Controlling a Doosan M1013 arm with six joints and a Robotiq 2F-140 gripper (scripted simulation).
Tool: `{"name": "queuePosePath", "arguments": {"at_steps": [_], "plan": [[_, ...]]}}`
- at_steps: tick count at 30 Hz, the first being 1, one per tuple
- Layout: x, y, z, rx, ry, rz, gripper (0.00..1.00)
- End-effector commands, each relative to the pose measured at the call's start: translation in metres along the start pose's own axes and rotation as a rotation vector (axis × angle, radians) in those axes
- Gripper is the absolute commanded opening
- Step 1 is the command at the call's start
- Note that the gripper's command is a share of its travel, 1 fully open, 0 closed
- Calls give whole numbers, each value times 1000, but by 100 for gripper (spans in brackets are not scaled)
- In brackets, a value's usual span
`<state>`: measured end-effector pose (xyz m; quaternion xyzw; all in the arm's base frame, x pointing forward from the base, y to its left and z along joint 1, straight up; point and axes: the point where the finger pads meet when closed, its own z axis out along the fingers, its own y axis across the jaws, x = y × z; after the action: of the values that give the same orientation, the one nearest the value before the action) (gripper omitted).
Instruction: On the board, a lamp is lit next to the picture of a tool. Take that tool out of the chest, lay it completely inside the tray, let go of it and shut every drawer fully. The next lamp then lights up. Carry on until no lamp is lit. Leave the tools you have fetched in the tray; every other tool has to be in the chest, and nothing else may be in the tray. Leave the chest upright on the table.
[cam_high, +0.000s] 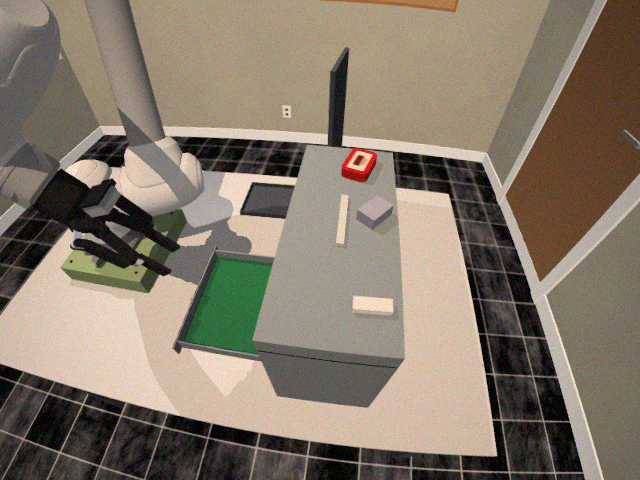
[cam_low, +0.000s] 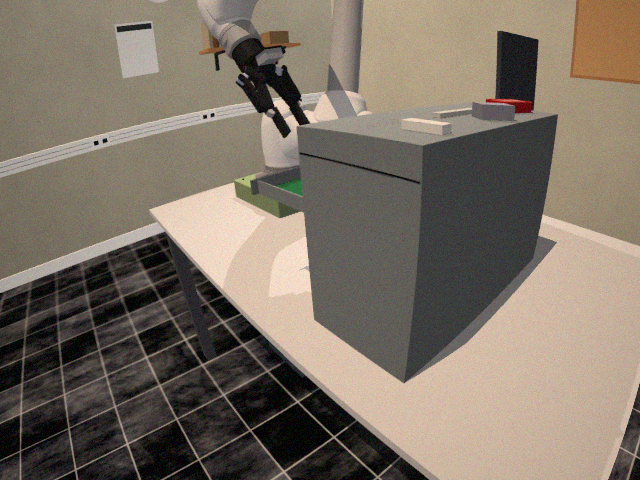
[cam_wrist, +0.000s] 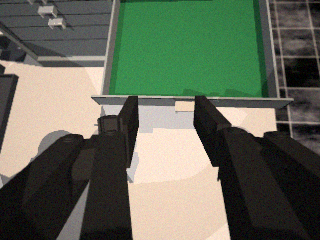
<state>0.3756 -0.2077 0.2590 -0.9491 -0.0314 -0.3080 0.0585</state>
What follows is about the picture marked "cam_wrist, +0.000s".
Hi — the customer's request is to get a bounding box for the grey tool chest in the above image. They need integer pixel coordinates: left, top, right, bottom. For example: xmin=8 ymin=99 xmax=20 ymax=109
xmin=0 ymin=0 xmax=294 ymax=114

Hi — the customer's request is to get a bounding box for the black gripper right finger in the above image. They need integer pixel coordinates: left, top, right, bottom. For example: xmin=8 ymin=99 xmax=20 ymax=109
xmin=193 ymin=95 xmax=320 ymax=240

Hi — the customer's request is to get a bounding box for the black flat panel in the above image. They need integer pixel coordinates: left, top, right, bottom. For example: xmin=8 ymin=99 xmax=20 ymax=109
xmin=0 ymin=34 xmax=26 ymax=62

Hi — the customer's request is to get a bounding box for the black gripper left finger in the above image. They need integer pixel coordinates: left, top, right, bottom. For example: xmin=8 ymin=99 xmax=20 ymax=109
xmin=0 ymin=96 xmax=139 ymax=240

